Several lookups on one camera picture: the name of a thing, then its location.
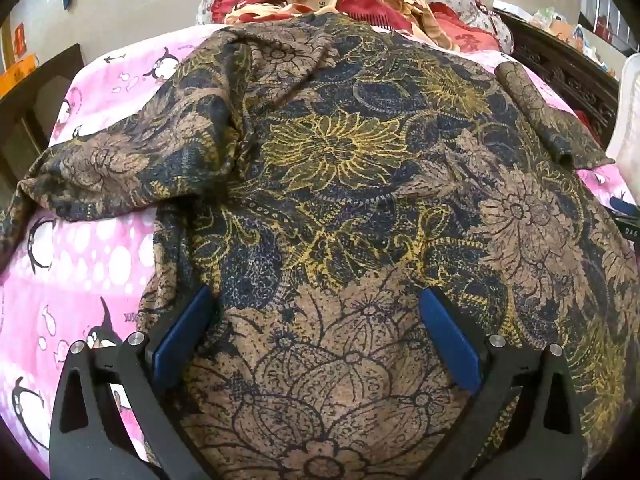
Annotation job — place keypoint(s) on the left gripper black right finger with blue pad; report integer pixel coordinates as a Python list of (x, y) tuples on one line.
[(522, 417)]

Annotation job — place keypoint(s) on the red orange floral quilt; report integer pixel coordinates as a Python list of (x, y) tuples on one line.
[(434, 23)]

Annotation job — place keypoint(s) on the metal stair railing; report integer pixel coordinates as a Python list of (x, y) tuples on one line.
[(606, 21)]

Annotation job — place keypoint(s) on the dark carved wooden headboard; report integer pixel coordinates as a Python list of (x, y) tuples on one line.
[(582, 84)]

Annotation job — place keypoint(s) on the pink penguin print bed sheet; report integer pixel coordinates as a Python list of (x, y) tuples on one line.
[(90, 239)]

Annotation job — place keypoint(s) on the brown black floral patterned garment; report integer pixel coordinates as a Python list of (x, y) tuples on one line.
[(350, 239)]

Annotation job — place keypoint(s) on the dark wooden side furniture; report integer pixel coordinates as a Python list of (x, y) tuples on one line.
[(28, 114)]

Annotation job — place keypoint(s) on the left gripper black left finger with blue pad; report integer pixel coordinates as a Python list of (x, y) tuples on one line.
[(112, 417)]

